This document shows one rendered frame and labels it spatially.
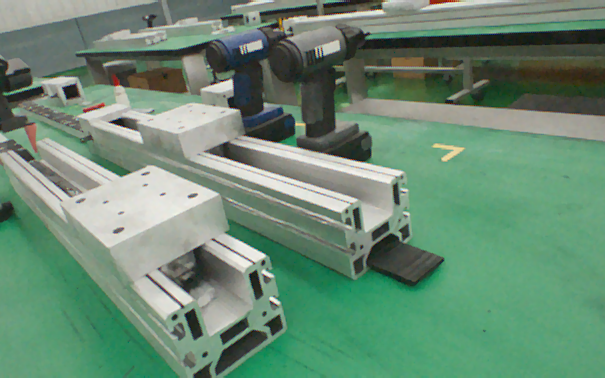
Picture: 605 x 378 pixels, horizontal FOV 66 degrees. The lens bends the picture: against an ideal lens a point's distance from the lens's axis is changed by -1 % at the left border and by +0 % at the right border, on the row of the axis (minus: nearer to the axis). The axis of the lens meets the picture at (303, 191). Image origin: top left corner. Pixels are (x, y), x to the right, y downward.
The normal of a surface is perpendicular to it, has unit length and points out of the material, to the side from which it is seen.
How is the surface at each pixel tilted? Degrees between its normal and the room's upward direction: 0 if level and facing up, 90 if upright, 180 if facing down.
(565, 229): 0
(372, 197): 90
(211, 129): 90
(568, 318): 0
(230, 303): 0
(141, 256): 90
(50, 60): 90
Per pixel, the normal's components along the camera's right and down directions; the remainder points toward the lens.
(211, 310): -0.18, -0.89
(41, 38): 0.66, 0.21
